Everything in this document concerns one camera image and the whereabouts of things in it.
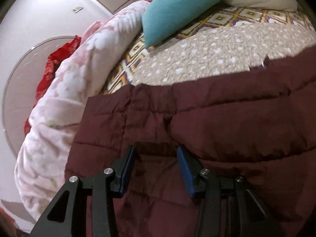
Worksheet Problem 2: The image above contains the maroon quilted puffer coat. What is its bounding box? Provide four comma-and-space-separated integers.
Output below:
65, 47, 315, 236

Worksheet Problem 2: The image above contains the round beige headboard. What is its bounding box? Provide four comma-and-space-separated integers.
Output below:
2, 36, 74, 157

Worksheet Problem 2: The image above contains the pink floral blanket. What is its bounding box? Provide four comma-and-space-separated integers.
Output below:
14, 0, 149, 219

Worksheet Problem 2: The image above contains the beige dotted quilt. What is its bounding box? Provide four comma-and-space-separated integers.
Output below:
132, 23, 315, 86

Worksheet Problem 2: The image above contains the red patterned fabric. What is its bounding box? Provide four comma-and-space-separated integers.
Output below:
24, 35, 82, 136

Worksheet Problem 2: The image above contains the geometric patterned bed sheet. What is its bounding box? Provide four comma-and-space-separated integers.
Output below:
102, 5, 315, 94

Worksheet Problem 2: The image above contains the teal pillow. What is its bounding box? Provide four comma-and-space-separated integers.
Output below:
142, 0, 221, 47

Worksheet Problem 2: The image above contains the wall switch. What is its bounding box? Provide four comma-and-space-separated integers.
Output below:
72, 6, 84, 13

